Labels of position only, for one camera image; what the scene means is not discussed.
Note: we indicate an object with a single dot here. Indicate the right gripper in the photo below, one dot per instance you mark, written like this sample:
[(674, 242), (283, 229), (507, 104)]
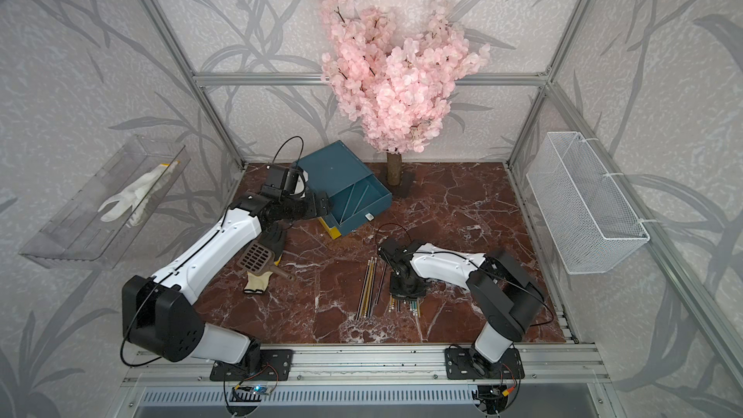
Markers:
[(417, 292)]

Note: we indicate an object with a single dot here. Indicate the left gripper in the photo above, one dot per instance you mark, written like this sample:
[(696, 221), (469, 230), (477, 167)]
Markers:
[(313, 209)]

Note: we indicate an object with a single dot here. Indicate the teal yellow drawer box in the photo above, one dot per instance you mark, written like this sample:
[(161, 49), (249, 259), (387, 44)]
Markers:
[(333, 168)]

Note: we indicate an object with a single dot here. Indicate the teal top drawer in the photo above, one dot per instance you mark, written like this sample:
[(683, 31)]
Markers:
[(357, 204)]

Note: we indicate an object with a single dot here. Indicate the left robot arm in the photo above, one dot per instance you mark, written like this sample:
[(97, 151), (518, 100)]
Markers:
[(158, 312)]

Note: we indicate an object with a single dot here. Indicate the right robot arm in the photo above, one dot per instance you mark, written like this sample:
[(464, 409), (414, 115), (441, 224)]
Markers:
[(509, 298)]

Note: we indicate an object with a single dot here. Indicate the dark grey pencil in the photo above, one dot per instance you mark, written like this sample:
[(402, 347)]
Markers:
[(378, 293)]

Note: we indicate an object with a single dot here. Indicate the brown slotted spatula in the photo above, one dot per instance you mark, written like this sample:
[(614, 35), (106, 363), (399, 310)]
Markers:
[(258, 260)]

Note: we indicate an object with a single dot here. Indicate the pink blossom artificial tree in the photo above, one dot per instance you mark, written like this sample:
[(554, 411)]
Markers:
[(398, 90)]

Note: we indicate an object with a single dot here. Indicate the left circuit board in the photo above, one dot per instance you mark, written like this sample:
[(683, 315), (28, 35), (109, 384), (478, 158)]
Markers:
[(250, 393)]

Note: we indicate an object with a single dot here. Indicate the white glove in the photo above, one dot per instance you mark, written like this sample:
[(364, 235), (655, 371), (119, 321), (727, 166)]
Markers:
[(134, 198)]

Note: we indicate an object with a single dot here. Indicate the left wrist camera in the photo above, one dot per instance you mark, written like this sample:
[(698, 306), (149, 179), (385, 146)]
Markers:
[(284, 181)]

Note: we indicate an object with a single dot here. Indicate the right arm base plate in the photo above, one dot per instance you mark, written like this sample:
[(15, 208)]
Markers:
[(466, 363)]

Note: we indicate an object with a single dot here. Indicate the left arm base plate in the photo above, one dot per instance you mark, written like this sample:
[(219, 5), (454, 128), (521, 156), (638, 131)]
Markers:
[(272, 365)]

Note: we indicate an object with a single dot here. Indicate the aluminium front rail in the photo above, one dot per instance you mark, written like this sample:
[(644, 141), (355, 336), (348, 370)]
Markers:
[(398, 364)]

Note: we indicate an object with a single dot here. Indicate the white wire mesh basket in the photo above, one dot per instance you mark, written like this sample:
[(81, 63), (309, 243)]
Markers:
[(592, 224)]

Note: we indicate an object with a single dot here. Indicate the clear acrylic wall tray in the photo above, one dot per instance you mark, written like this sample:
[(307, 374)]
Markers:
[(97, 226)]

